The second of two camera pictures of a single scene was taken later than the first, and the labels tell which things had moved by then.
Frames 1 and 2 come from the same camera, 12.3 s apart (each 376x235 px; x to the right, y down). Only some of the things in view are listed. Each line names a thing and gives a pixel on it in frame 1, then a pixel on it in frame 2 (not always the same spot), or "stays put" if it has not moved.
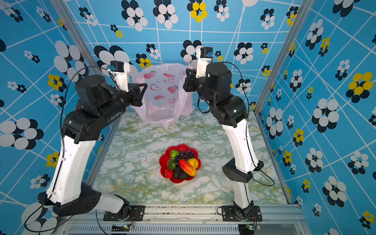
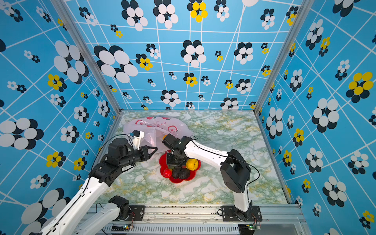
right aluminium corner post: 302,9 stays put
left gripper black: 135,94 → 146,155
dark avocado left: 177,173 stays put
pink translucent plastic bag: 164,101 → 154,128
